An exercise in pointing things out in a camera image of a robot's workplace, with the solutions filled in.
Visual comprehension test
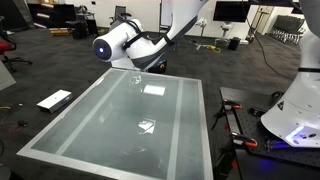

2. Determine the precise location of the clear glass cup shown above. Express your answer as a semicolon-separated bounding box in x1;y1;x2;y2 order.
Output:
128;70;142;94

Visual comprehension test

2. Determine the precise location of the black optical breadboard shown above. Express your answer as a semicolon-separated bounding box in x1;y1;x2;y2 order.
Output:
214;87;320;180

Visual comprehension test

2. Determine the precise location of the orange clamp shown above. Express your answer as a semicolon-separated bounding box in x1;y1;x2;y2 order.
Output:
211;99;243;129
230;132;258;147

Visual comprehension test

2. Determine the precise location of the black office chair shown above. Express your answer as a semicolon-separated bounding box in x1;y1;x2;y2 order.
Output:
110;6;130;24

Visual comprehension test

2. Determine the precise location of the red office chair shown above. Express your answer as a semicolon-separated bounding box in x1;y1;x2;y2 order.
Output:
0;16;33;72

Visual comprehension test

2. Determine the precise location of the orange clamp far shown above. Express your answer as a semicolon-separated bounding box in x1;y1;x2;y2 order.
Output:
211;99;243;129

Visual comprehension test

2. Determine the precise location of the black monitor screen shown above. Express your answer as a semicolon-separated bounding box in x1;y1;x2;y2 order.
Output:
213;1;251;22

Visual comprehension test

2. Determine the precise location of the white flat box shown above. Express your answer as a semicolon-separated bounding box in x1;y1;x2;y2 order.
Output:
37;89;73;113

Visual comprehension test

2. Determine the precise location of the orange clamp near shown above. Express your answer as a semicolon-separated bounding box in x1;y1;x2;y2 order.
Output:
230;132;258;147

